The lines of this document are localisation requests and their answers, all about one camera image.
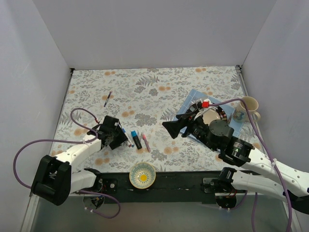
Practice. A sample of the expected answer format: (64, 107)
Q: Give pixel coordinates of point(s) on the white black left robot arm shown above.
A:
(56, 177)

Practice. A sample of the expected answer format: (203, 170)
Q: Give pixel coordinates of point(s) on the black blue highlighter pen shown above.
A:
(136, 140)

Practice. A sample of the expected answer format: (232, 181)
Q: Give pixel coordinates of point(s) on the floral patterned tablecloth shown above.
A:
(142, 99)

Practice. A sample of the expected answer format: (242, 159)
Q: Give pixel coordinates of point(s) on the pink marker pen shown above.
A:
(146, 142)

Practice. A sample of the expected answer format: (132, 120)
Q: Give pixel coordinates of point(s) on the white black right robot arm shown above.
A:
(271, 177)

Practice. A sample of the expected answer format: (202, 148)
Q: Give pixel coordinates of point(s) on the striped rim cream plate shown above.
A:
(214, 113)

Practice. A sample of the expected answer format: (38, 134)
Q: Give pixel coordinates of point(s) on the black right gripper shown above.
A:
(184, 126)

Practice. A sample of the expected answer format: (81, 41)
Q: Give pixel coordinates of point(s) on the cream painted mug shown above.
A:
(247, 108)

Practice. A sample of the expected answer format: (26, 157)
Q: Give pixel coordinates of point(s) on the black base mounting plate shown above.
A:
(168, 187)

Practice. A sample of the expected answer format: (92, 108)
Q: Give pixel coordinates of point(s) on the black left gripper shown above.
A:
(118, 139)

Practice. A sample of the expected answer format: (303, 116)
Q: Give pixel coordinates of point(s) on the yellow centre patterned bowl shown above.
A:
(142, 175)

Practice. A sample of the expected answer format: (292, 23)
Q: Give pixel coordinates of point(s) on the aluminium frame rail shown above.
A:
(30, 213)

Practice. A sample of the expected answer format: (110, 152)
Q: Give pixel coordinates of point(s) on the light blue checkered napkin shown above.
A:
(196, 95)

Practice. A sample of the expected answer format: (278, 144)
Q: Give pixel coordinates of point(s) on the white blue marker pen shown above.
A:
(129, 142)

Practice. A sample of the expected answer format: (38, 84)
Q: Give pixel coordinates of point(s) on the purple black pen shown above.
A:
(108, 97)

